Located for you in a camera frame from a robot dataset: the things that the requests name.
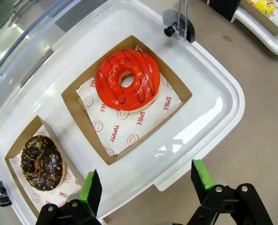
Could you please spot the white display case tray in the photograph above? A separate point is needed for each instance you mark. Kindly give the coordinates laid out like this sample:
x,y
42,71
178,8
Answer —
x,y
258,35
199,82

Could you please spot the brown cardboard donut box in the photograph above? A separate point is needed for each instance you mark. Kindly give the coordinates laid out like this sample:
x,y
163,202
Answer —
x,y
73,110
24,138
265,22

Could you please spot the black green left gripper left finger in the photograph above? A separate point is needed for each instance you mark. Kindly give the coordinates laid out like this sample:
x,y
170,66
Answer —
x,y
92,187

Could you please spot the red glazed donut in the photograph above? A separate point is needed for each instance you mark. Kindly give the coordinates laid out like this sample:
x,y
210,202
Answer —
x,y
111,93

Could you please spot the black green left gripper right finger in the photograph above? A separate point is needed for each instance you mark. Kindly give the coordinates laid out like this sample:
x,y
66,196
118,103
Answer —
x,y
201,178

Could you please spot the chocolate donut with nut crumbs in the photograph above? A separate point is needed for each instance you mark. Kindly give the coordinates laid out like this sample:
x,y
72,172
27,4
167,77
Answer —
x,y
50,171

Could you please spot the yellow sprinkled donut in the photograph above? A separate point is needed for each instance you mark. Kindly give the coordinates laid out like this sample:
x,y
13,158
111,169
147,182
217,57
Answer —
x,y
261,5

